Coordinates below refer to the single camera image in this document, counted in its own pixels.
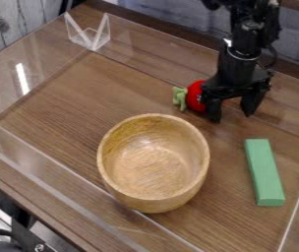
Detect clear acrylic corner bracket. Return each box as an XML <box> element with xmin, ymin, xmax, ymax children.
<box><xmin>65</xmin><ymin>13</ymin><xmax>111</xmax><ymax>51</ymax></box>

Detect clear acrylic tray walls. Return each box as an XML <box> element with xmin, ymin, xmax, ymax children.
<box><xmin>0</xmin><ymin>18</ymin><xmax>299</xmax><ymax>252</ymax></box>

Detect wooden bowl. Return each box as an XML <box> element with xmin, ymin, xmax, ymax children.
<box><xmin>98</xmin><ymin>113</ymin><xmax>210</xmax><ymax>214</ymax></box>

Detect red felt fruit green leaves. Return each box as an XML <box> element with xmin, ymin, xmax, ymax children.
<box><xmin>174</xmin><ymin>80</ymin><xmax>206</xmax><ymax>113</ymax></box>

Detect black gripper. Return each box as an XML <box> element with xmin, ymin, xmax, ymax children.
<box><xmin>200</xmin><ymin>43</ymin><xmax>272</xmax><ymax>123</ymax></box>

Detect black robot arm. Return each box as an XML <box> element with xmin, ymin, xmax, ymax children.
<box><xmin>201</xmin><ymin>0</ymin><xmax>281</xmax><ymax>123</ymax></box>

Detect green rectangular block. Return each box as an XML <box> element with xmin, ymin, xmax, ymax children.
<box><xmin>245</xmin><ymin>139</ymin><xmax>287</xmax><ymax>207</ymax></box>

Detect black camera mount with cable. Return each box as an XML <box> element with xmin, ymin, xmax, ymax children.
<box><xmin>0</xmin><ymin>218</ymin><xmax>58</xmax><ymax>252</ymax></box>

